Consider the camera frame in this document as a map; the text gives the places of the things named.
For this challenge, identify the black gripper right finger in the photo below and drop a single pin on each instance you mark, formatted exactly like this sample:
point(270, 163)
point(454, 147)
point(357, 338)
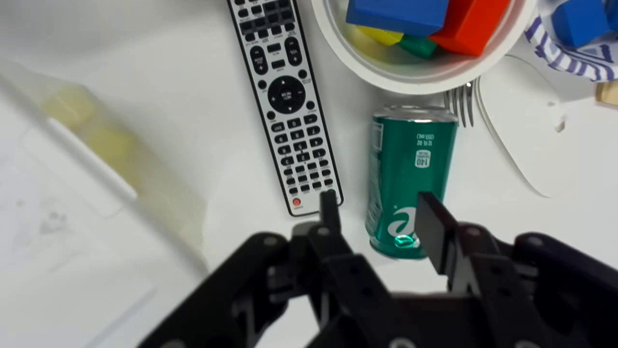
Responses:
point(513, 290)

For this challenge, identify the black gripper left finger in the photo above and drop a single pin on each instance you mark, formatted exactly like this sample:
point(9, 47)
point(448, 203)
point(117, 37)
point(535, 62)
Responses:
point(309, 290)

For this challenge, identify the grey black remote control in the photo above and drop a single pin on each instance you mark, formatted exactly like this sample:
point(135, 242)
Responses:
point(285, 97)

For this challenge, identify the white plastic fork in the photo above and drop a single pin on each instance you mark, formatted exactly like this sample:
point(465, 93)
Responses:
point(502, 141)

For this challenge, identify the green soda can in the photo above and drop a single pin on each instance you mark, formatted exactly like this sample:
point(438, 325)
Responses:
point(411, 174)

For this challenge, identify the small wooden piece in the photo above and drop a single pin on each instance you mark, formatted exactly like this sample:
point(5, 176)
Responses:
point(608, 95)

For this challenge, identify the white bowl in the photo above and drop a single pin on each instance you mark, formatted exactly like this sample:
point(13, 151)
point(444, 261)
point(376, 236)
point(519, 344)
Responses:
point(392, 70)

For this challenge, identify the bowl of colourful toys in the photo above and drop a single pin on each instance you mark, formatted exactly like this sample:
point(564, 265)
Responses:
point(579, 60)

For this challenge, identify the clear plastic container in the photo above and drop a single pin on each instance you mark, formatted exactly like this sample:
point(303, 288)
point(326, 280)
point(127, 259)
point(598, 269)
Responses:
point(108, 147)

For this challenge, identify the white plastic lid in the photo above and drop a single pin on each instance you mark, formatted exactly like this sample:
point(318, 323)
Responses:
point(50, 257)

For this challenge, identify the green foam block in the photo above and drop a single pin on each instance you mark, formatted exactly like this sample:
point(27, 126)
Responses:
point(419, 47)

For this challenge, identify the yellow foam block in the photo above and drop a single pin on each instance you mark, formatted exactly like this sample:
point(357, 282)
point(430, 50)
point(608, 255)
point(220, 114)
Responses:
point(380, 35)

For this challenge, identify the red foam block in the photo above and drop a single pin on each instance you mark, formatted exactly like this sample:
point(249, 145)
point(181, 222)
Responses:
point(473, 21)

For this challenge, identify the small blue block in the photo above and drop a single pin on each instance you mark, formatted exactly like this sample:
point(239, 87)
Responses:
point(579, 19)

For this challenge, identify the blue foam block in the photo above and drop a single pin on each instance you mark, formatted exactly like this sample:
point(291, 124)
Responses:
point(398, 14)

